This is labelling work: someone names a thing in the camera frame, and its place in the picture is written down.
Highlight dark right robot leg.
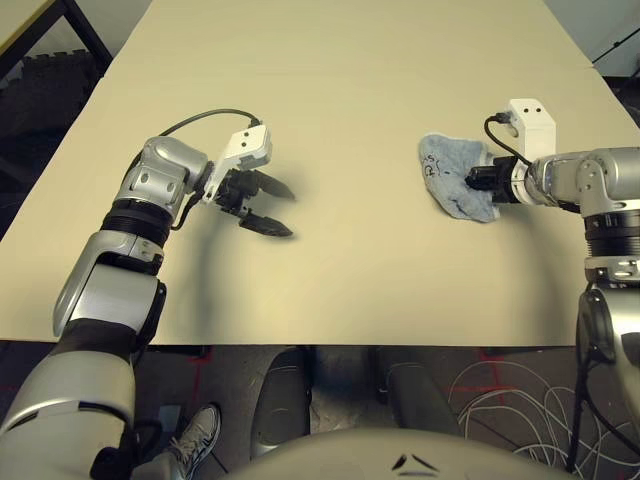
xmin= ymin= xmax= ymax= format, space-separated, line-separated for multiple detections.
xmin=374 ymin=346 xmax=465 ymax=437

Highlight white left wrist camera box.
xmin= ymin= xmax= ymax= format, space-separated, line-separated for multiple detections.
xmin=201 ymin=125 xmax=274 ymax=207

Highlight dark robot leg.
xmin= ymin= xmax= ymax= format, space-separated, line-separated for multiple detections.
xmin=248 ymin=347 xmax=315 ymax=464
xmin=374 ymin=346 xmax=465 ymax=437

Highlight black left camera cable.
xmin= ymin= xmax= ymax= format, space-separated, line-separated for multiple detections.
xmin=158 ymin=108 xmax=262 ymax=139

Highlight white floor cables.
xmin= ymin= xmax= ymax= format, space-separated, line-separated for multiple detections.
xmin=446 ymin=358 xmax=640 ymax=480

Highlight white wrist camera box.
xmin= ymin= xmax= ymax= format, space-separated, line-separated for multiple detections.
xmin=506 ymin=97 xmax=558 ymax=163
xmin=201 ymin=125 xmax=274 ymax=207

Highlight black camera cable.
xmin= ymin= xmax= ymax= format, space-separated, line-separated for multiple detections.
xmin=483 ymin=113 xmax=534 ymax=167
xmin=158 ymin=108 xmax=262 ymax=139

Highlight gray bystander sneaker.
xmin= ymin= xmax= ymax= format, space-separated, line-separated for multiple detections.
xmin=166 ymin=402 xmax=223 ymax=479

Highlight black foam floor mat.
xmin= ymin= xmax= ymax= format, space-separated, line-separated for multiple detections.
xmin=0 ymin=49 xmax=107 ymax=151

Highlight beige side table black frame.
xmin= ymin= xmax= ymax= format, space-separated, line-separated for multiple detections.
xmin=0 ymin=0 xmax=114 ymax=82

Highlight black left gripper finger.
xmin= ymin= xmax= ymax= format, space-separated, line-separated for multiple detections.
xmin=254 ymin=171 xmax=297 ymax=202
xmin=238 ymin=209 xmax=294 ymax=239

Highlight beige robot torso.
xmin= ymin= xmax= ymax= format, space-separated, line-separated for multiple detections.
xmin=233 ymin=428 xmax=567 ymax=480

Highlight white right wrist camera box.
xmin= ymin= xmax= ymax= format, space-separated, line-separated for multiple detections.
xmin=506 ymin=97 xmax=558 ymax=163

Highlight dark left robot leg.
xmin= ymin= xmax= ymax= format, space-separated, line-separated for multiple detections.
xmin=248 ymin=347 xmax=315 ymax=464

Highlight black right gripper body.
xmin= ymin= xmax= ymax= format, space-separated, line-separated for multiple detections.
xmin=478 ymin=156 xmax=532 ymax=205

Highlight blue terry rag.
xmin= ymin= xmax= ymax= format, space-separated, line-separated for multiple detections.
xmin=417 ymin=131 xmax=502 ymax=224

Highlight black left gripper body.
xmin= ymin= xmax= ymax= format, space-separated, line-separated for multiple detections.
xmin=214 ymin=168 xmax=262 ymax=216

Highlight black right camera cable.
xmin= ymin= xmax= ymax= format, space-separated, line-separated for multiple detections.
xmin=483 ymin=113 xmax=534 ymax=167

